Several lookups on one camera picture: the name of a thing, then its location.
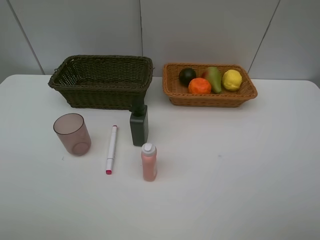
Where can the orange tangerine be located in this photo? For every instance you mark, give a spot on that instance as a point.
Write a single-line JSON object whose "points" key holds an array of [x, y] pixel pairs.
{"points": [[199, 86]]}

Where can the dark mangosteen with green calyx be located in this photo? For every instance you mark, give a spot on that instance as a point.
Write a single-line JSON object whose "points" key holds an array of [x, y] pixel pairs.
{"points": [[186, 75]]}

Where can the green red pear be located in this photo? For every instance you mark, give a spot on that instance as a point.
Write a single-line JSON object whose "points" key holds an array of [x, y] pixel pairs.
{"points": [[214, 77]]}

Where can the yellow lemon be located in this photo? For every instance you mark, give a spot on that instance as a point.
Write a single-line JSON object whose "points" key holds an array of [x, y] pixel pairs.
{"points": [[232, 80]]}

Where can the translucent pink plastic cup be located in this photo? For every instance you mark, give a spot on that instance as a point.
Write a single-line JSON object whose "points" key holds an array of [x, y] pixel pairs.
{"points": [[73, 134]]}

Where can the dark grey pump bottle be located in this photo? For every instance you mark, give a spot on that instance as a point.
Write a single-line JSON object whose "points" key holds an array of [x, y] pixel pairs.
{"points": [[139, 121]]}

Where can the pink bottle with white cap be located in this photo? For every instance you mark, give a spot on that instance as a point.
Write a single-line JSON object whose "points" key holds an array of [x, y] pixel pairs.
{"points": [[149, 162]]}

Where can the orange wicker basket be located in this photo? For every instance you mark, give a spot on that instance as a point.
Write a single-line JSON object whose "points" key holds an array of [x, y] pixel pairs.
{"points": [[179, 95]]}

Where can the white marker with pink cap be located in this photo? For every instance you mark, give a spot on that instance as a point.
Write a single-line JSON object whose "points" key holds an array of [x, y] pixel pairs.
{"points": [[111, 150]]}

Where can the dark brown wicker basket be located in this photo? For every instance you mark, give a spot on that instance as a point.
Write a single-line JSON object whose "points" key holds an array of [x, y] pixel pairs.
{"points": [[108, 82]]}

